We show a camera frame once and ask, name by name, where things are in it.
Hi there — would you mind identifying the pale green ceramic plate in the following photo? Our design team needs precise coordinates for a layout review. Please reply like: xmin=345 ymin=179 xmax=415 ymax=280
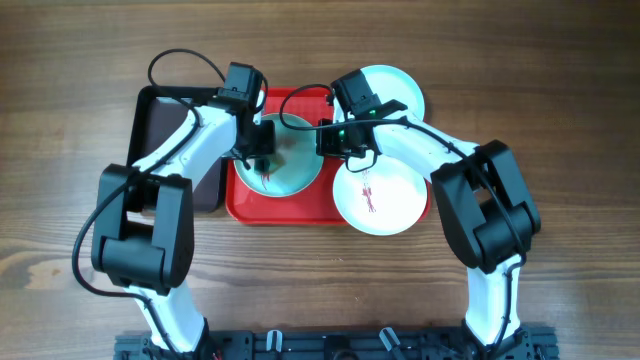
xmin=233 ymin=113 xmax=324 ymax=197

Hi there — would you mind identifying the white ceramic plate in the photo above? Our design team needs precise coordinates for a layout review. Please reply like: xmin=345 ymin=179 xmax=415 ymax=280
xmin=332 ymin=155 xmax=430 ymax=236

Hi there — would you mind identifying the light blue ceramic plate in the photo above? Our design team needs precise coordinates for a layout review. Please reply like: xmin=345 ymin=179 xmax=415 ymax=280
xmin=333 ymin=64 xmax=426 ymax=122

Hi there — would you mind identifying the green yellow sponge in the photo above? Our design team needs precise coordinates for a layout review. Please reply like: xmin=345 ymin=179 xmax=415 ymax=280
xmin=254 ymin=152 xmax=286 ymax=176

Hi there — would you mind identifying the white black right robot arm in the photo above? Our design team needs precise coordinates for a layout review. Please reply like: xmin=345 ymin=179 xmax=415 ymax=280
xmin=317 ymin=114 xmax=541 ymax=355

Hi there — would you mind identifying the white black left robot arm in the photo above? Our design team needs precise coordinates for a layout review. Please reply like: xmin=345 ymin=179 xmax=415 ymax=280
xmin=91 ymin=103 xmax=273 ymax=359

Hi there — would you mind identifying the red plastic tray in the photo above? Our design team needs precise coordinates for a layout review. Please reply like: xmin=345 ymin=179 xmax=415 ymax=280
xmin=224 ymin=87 xmax=432 ymax=227

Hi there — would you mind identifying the dark brown tray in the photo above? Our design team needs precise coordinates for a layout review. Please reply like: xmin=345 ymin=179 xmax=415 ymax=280
xmin=126 ymin=85 xmax=227 ymax=213

